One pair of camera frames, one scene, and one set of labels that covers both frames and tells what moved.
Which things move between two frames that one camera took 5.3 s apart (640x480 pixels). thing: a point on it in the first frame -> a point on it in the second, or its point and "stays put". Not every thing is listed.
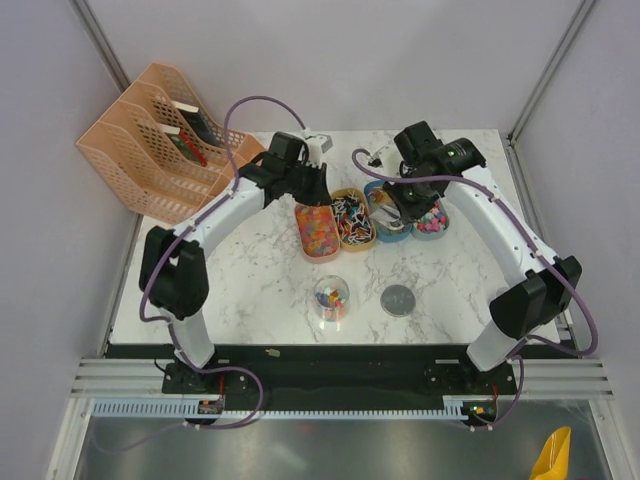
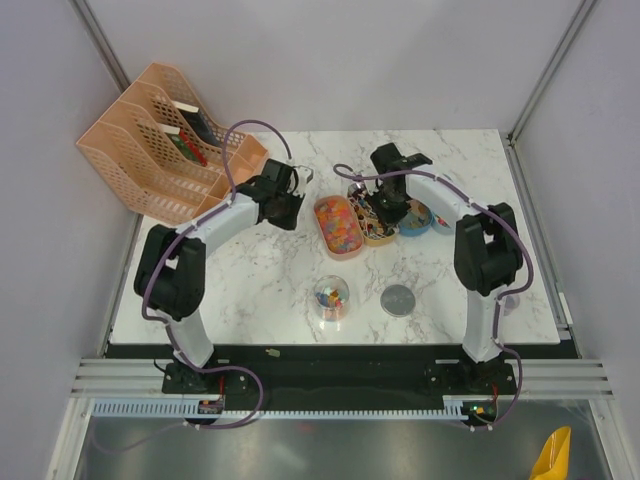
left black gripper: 319,193 -> 291,222
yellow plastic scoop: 553,461 stays put
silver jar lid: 397,300 stays put
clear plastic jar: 331,296 stays put
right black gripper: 408,213 -> 389,220
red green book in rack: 181,139 stays put
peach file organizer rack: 155,153 stays put
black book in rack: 197,121 stays put
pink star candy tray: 318,232 -> 340,227
